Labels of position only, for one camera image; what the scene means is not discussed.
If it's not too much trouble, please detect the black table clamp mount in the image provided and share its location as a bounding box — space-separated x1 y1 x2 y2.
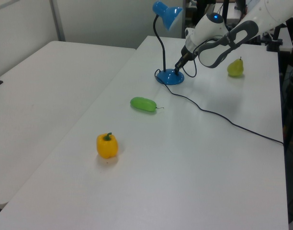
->
261 25 285 52

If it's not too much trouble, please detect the white side table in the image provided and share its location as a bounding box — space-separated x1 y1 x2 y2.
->
0 40 137 210

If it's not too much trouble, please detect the blue gooseneck desk lamp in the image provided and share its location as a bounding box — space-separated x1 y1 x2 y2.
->
152 0 185 86

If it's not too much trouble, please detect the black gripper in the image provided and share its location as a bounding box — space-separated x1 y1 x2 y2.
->
174 45 194 74

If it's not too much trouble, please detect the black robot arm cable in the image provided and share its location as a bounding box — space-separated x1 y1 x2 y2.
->
182 34 224 78

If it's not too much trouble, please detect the green toy cucumber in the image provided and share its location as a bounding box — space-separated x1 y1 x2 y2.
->
130 96 165 115

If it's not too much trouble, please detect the black lamp power cable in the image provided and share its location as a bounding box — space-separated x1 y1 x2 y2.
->
154 69 285 146

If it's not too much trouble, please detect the yellow-green toy pear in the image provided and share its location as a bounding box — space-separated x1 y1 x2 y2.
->
226 57 245 78

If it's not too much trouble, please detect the yellow toy bell pepper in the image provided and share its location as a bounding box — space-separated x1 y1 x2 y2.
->
96 132 119 160

